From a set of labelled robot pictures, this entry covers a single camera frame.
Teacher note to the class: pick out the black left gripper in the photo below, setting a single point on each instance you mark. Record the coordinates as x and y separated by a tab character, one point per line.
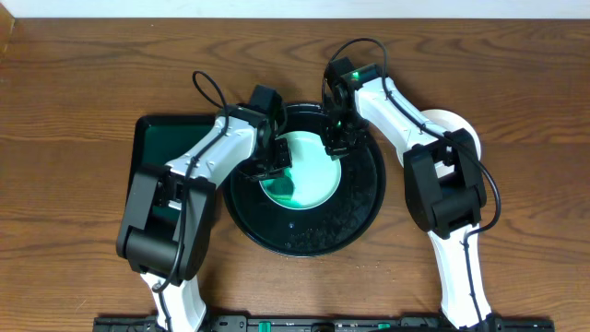
269	164

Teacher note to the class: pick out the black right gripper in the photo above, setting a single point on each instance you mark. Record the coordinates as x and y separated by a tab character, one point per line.
335	148

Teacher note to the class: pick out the green sponge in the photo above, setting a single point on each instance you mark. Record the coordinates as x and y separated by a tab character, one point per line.
280	190

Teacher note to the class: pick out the light green plate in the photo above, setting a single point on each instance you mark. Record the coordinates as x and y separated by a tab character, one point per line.
315	175

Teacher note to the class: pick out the white plate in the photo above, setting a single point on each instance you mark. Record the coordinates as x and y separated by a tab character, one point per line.
451	122

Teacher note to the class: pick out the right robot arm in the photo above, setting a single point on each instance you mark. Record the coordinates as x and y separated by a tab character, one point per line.
443	182

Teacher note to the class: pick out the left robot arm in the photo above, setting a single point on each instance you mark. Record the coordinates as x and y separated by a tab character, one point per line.
165	231

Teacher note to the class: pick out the round black tray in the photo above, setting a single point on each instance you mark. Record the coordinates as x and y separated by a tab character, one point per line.
342	219

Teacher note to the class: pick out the rectangular black tray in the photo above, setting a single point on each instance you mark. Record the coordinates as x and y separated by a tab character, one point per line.
158	139

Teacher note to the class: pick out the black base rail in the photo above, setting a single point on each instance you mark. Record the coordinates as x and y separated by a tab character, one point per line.
419	323

